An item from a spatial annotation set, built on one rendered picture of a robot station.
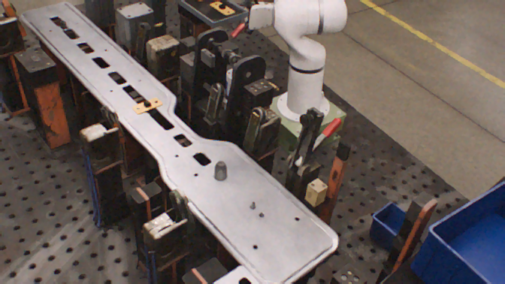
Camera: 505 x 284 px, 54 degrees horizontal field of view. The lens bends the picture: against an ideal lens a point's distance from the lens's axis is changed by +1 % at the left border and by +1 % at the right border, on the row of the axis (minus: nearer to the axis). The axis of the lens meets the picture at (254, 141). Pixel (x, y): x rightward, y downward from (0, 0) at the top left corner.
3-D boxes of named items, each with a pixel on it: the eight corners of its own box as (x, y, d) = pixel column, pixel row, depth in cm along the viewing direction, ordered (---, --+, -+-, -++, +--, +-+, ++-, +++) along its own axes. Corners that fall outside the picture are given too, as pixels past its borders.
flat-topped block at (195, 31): (179, 104, 190) (176, -5, 160) (196, 96, 195) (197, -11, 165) (195, 117, 185) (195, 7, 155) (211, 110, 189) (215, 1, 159)
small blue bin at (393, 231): (364, 234, 150) (371, 216, 145) (384, 219, 156) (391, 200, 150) (392, 258, 145) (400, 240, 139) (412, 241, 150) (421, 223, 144)
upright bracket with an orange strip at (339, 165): (303, 270, 139) (338, 140, 106) (306, 268, 140) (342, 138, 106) (310, 278, 137) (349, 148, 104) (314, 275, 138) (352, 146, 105)
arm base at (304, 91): (312, 86, 187) (317, 44, 175) (339, 115, 175) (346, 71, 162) (268, 98, 181) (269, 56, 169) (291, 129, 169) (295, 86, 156)
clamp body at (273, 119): (231, 206, 155) (239, 114, 130) (258, 190, 161) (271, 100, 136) (250, 225, 150) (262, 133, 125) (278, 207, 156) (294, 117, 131)
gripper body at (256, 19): (278, 6, 192) (252, 9, 189) (275, 29, 199) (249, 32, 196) (271, -3, 197) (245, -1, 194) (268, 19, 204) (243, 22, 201)
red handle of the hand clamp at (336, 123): (288, 159, 119) (332, 113, 120) (291, 163, 121) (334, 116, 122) (301, 170, 117) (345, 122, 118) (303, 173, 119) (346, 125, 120)
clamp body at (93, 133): (87, 215, 147) (68, 128, 124) (124, 197, 153) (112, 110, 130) (102, 235, 142) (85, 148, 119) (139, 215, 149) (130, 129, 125)
